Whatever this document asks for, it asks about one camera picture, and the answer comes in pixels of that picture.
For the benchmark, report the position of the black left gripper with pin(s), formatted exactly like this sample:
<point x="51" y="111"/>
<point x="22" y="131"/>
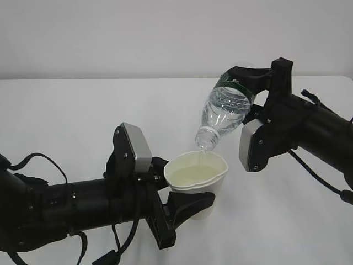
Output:
<point x="181" y="206"/>

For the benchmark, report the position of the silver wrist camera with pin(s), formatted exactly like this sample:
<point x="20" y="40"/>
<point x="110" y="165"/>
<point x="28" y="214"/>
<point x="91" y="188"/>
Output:
<point x="254" y="147"/>
<point x="131" y="153"/>

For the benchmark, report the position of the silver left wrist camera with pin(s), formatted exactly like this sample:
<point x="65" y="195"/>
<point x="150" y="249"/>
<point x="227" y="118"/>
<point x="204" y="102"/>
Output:
<point x="131" y="153"/>

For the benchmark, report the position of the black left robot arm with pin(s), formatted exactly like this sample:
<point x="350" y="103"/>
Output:
<point x="34" y="213"/>

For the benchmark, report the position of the clear water bottle green label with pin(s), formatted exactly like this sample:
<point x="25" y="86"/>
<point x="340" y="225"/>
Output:
<point x="224" y="110"/>

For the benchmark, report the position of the white paper cup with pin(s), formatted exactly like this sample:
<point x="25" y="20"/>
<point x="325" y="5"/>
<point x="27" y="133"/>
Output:
<point x="196" y="172"/>

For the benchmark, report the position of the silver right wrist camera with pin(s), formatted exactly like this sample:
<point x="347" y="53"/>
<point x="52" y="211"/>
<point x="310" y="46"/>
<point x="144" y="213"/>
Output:
<point x="254" y="147"/>

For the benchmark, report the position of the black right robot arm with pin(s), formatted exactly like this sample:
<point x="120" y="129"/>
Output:
<point x="318" y="130"/>

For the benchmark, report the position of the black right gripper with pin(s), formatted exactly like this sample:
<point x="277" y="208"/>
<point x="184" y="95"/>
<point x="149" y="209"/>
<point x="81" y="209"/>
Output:
<point x="274" y="114"/>

